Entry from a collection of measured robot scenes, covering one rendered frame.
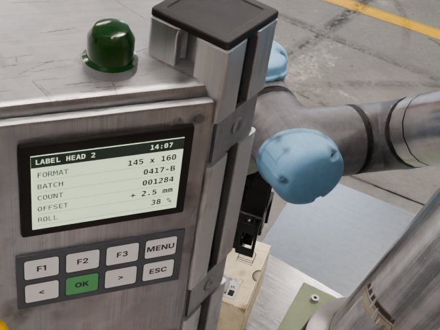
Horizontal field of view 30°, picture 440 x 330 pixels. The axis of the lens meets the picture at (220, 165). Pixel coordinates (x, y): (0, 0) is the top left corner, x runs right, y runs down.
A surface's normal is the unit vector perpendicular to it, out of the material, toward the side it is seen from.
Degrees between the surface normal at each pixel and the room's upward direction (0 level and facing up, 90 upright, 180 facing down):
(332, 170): 90
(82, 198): 90
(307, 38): 0
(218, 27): 0
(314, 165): 91
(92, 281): 90
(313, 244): 0
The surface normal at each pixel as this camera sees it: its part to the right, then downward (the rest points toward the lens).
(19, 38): 0.13, -0.76
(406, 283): -0.85, 0.20
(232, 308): -0.31, 0.58
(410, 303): -0.66, 0.43
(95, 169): 0.35, 0.63
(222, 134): 0.82, 0.44
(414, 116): -0.87, -0.33
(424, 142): -0.80, 0.44
